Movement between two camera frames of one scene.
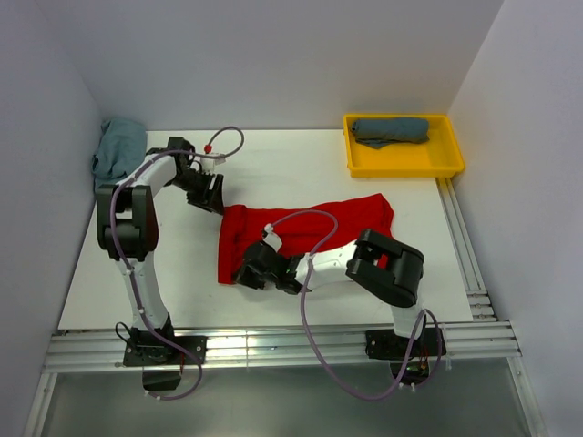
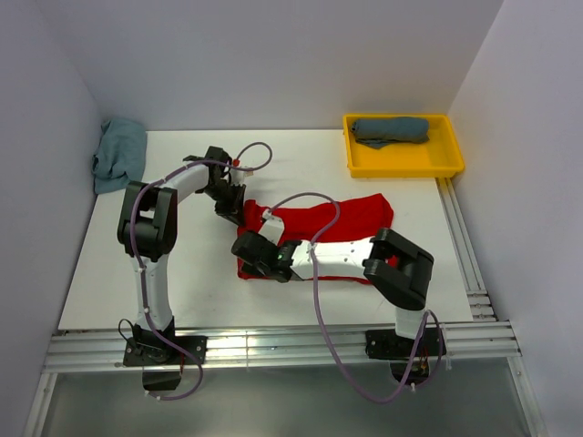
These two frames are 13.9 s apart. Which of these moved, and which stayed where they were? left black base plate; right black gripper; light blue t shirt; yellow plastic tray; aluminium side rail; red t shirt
Moved: right black gripper; red t shirt
Stayed: yellow plastic tray; left black base plate; light blue t shirt; aluminium side rail
